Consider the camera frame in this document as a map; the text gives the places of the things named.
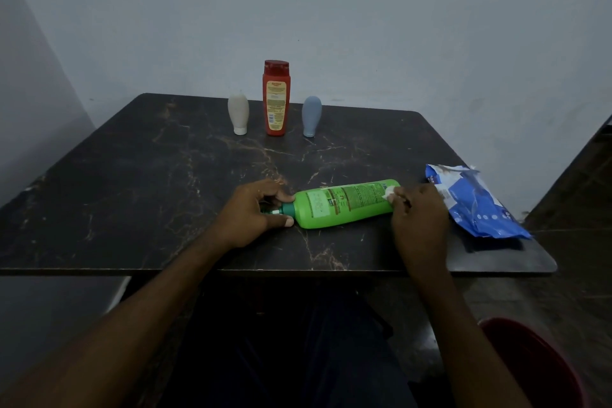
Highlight person's right hand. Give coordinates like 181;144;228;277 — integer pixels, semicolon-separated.
387;183;452;275

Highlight person's left hand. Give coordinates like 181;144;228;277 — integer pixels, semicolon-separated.
211;178;296;251

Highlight green plastic bottle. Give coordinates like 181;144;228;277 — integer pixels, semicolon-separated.
261;178;401;230

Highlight person's left forearm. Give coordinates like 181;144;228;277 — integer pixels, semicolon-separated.
0;230;233;408

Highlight person's right forearm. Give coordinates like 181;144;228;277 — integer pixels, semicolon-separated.
407;263;532;408

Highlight blue wipes packet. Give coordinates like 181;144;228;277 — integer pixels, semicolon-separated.
425;164;532;239

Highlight grey-blue squeeze bottle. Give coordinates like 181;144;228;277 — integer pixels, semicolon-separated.
301;96;323;138

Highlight white squeeze bottle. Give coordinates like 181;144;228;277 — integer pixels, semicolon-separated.
228;92;250;136

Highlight red plastic bottle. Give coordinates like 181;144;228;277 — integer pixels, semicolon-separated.
262;60;291;137

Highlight person's dark trousers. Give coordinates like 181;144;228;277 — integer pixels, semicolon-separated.
158;279;417;408

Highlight red bucket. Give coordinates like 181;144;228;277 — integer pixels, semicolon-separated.
478;318;586;408

